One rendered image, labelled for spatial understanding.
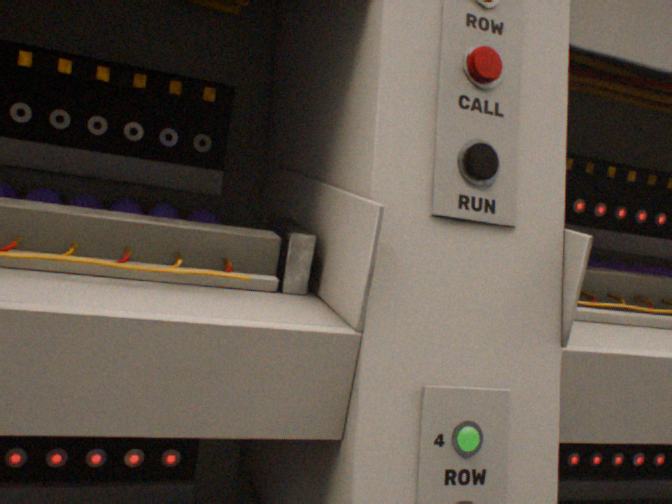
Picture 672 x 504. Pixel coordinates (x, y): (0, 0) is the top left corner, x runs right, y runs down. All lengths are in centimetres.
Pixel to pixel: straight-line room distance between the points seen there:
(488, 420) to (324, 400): 7
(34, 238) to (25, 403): 7
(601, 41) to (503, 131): 9
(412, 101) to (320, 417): 13
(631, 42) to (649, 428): 19
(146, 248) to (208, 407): 8
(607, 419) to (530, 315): 7
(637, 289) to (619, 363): 11
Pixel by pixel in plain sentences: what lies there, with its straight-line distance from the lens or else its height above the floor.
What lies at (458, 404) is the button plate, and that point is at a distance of 27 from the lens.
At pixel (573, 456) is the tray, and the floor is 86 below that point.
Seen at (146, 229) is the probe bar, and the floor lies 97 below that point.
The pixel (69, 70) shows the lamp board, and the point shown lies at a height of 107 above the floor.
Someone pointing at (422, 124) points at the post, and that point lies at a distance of 28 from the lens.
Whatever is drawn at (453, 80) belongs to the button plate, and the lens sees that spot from 29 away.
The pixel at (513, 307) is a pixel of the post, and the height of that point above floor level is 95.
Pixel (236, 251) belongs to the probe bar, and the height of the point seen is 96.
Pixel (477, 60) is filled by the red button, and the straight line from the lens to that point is 30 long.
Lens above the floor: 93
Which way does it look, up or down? 8 degrees up
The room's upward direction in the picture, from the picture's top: 4 degrees clockwise
